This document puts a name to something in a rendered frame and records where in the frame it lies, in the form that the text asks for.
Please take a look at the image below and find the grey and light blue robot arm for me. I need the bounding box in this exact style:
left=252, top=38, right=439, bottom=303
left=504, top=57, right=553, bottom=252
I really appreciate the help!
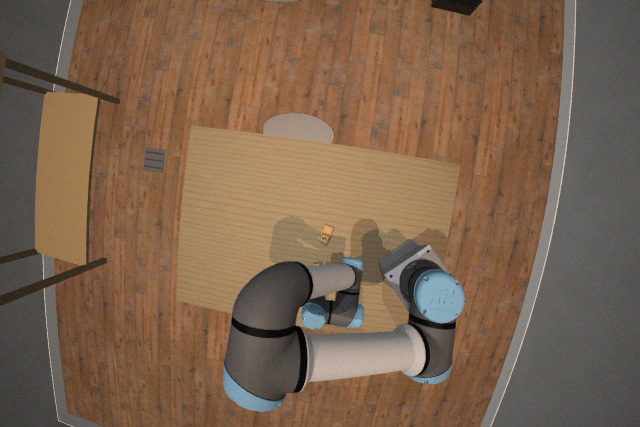
left=223, top=257, right=465, bottom=412

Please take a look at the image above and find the tan wooden tray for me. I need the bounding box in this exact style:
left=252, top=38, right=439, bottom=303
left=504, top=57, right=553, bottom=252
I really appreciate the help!
left=318, top=224, right=333, bottom=240

